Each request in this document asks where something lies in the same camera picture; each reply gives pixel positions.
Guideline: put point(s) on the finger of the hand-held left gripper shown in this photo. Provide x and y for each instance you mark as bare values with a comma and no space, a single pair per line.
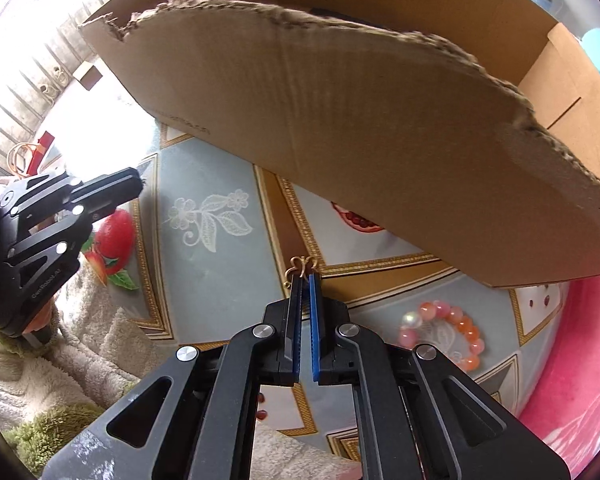
110,180
75,225

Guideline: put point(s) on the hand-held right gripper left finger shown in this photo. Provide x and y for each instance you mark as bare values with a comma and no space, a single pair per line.
296,335

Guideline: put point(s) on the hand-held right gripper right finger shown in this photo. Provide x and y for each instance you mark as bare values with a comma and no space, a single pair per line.
315,335

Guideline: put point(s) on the torn cardboard box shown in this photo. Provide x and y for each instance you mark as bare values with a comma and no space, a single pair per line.
380,110

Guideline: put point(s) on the person's left hand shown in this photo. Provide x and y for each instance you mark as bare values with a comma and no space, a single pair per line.
42,320

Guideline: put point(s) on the red paper bag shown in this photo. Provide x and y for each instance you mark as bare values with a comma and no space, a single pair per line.
45,142

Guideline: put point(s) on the small brown closed carton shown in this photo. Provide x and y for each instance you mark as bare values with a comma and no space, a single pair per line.
89,76

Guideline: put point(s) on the fruit print tablecloth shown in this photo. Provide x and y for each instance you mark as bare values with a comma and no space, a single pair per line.
205,270

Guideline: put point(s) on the beige shoes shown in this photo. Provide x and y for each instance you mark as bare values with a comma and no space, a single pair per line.
54,80

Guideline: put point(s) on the green fluffy cloth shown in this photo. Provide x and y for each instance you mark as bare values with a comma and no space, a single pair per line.
55,430

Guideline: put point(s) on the metal railing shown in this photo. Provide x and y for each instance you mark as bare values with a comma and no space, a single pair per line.
30,60

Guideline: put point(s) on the pink blanket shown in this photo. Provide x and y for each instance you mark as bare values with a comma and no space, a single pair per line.
580,360

